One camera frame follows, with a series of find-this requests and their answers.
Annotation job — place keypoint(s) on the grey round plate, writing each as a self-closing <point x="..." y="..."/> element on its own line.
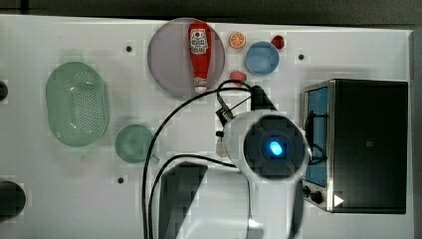
<point x="169" y="62"/>

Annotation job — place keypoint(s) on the near red strawberry toy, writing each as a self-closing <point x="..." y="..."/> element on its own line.
<point x="238" y="77"/>

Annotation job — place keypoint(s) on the red ketchup bottle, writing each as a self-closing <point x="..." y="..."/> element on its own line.
<point x="200" y="45"/>

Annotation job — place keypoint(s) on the black toaster oven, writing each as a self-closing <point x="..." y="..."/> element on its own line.
<point x="358" y="134"/>

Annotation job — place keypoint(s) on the blue bowl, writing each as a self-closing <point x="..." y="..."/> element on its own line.
<point x="262" y="58"/>

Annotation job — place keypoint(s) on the orange slice toy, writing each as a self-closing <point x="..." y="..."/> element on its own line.
<point x="237" y="40"/>

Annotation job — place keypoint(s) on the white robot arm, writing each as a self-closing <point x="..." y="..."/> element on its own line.
<point x="260" y="199"/>

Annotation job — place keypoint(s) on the red strawberry toy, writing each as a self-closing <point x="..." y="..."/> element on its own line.
<point x="238" y="77"/>
<point x="278" y="42"/>

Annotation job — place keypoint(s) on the black cylinder at corner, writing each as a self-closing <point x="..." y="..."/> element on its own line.
<point x="12" y="200"/>

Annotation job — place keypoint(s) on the black cylinder near edge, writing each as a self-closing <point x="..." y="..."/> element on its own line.
<point x="3" y="91"/>

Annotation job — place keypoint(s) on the green mug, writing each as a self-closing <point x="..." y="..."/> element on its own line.
<point x="132" y="143"/>

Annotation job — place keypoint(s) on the far red strawberry toy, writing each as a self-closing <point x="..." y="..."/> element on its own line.
<point x="278" y="42"/>

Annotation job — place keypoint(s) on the green perforated colander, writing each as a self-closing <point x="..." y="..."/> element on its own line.
<point x="77" y="104"/>

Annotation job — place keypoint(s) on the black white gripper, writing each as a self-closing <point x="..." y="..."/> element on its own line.
<point x="224" y="115"/>

